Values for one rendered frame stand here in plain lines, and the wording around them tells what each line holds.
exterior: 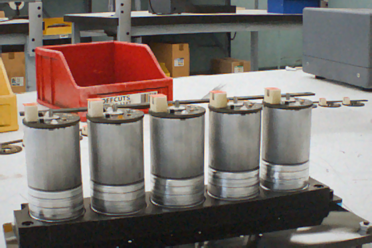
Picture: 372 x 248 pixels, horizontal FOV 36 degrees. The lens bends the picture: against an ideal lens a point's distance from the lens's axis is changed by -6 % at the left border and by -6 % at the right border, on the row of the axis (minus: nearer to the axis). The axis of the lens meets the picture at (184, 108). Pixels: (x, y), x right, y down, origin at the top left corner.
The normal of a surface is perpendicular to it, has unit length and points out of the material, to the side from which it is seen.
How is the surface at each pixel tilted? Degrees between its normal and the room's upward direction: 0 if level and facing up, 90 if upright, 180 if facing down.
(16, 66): 90
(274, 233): 0
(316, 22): 90
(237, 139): 90
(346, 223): 0
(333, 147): 0
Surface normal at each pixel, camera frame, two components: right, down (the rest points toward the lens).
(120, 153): 0.23, 0.18
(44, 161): -0.11, 0.19
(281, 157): -0.37, 0.18
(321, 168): 0.00, -0.98
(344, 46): -0.94, 0.07
